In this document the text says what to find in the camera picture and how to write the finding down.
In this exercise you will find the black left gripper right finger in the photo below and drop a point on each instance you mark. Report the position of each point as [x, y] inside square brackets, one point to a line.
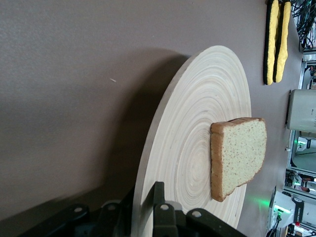
[163, 217]

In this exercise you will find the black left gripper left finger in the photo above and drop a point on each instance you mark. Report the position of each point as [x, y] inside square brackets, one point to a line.
[116, 219]

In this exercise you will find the brown bread slice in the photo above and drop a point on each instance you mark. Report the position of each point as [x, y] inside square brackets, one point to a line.
[242, 158]

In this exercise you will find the round wooden plate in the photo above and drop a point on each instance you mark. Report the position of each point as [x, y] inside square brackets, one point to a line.
[197, 111]

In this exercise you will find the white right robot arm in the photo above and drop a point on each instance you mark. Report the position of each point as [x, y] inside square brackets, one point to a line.
[286, 212]

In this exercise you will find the cream and chrome toaster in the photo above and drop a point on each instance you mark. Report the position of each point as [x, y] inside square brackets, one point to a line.
[302, 111]

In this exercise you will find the yellow quilted oven mitt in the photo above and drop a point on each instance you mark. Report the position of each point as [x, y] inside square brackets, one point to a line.
[270, 37]
[284, 37]

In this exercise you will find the aluminium frame structure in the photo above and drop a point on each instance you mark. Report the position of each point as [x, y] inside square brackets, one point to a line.
[303, 71]

